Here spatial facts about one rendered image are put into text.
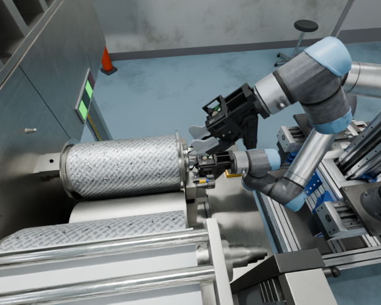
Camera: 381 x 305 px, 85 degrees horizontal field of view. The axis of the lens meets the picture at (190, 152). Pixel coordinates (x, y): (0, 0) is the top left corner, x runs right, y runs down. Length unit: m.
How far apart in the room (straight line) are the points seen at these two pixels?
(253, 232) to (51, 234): 0.66
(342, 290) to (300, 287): 1.71
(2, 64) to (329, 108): 0.65
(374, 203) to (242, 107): 0.85
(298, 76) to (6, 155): 0.56
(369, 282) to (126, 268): 1.94
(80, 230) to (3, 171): 0.23
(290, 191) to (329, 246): 1.01
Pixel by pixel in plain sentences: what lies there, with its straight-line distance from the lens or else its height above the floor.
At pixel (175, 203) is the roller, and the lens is 0.49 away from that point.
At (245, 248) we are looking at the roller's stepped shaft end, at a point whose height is 1.35.
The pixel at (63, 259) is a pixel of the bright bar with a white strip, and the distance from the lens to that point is 0.26.
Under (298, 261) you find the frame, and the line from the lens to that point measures 0.27.
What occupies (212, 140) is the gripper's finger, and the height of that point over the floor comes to 1.32.
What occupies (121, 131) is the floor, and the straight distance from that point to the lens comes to 2.43.
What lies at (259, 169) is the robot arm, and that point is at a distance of 0.71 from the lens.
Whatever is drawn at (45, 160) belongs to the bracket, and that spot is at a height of 1.29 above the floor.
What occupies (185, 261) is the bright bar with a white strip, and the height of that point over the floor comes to 1.44.
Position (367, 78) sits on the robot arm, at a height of 1.41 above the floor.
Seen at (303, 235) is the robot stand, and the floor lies 0.21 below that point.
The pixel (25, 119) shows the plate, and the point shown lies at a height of 1.36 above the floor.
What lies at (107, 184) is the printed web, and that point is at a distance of 0.51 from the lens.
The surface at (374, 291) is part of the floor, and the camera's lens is 2.09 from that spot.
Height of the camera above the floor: 1.68
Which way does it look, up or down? 53 degrees down
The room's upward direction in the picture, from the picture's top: straight up
